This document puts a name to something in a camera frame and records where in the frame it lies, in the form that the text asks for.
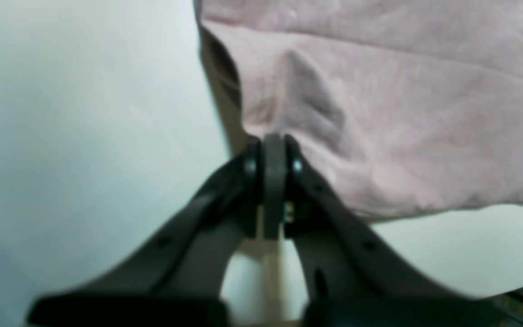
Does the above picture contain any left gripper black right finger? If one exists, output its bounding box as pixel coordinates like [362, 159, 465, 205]
[273, 134, 523, 327]

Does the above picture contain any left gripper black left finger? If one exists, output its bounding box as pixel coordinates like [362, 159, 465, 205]
[28, 136, 262, 327]

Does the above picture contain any mauve t-shirt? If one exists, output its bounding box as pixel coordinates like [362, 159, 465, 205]
[196, 0, 523, 218]

